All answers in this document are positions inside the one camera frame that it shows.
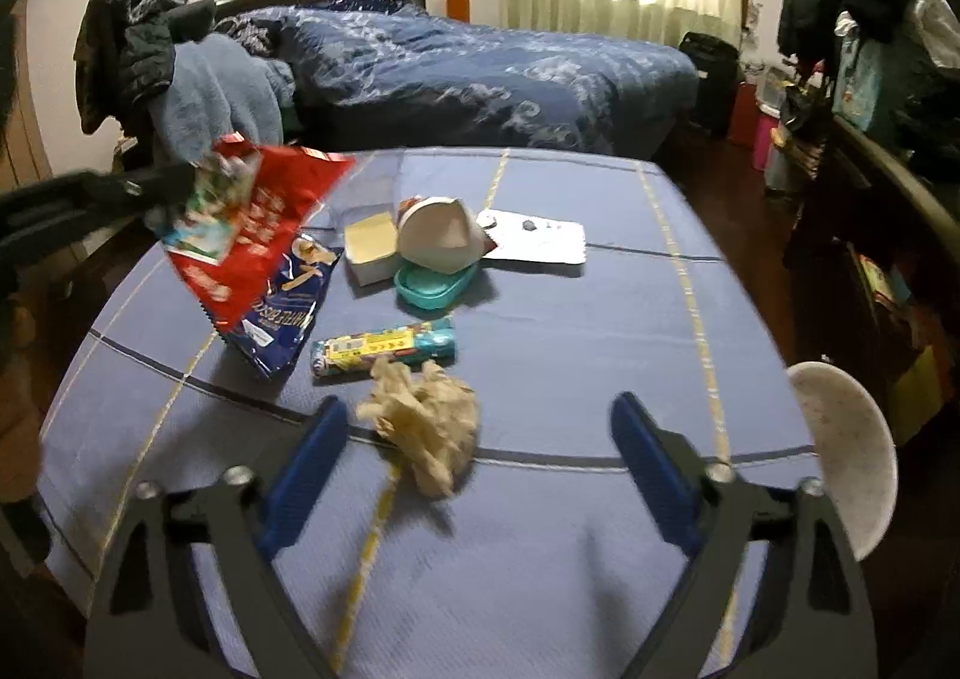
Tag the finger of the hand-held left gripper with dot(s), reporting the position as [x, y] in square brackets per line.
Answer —
[142, 185]

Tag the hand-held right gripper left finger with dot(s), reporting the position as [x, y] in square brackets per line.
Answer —
[307, 476]

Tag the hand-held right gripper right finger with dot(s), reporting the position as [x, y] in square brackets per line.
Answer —
[652, 476]

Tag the red snack bag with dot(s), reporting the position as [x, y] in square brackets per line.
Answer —
[262, 214]

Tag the beige tissue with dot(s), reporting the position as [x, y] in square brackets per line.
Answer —
[427, 424]

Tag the colourful tube packet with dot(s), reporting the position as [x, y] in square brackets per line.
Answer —
[382, 345]

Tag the blue snack bag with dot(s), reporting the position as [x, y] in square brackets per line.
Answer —
[292, 304]

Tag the teal plastic dish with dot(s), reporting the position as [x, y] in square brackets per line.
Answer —
[427, 289]

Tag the small cardboard box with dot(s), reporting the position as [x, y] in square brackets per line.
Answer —
[369, 240]

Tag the white card sheet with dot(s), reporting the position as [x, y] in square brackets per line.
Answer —
[540, 244]

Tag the white paper container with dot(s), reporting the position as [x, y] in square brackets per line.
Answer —
[439, 232]

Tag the black puffer jacket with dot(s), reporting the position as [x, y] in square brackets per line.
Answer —
[150, 56]

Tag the blue plaid tablecloth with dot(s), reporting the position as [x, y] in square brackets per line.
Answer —
[562, 349]

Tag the dark fur-trimmed coat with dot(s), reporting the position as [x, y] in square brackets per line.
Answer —
[105, 33]

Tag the bed with blue duvet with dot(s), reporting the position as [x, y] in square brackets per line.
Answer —
[450, 71]

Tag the pink plastic bin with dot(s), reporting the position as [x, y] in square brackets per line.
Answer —
[765, 146]

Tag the orange box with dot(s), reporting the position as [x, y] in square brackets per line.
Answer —
[458, 7]

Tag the red box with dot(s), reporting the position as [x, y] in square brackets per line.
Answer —
[744, 116]

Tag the dark wooden dresser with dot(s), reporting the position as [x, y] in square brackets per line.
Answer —
[900, 199]

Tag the black suitcase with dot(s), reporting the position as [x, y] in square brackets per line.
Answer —
[709, 79]

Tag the clear plastic storage box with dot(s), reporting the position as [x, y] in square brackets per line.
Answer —
[772, 90]

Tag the teal printed bag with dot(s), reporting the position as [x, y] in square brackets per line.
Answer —
[862, 86]

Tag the white hanging garment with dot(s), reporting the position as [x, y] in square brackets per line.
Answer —
[930, 26]

